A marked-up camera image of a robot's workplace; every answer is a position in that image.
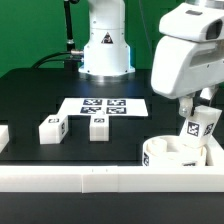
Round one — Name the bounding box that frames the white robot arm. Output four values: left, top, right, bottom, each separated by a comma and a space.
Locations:
79, 0, 224, 117

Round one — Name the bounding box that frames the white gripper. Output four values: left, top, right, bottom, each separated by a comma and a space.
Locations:
151, 6, 224, 118

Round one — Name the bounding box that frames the white marker sheet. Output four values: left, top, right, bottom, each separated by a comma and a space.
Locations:
59, 98, 148, 117

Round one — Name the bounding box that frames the black cable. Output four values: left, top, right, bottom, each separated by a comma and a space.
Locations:
31, 49, 84, 69

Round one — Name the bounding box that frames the white frame wall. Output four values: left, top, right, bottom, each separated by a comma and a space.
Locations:
0, 125, 224, 194

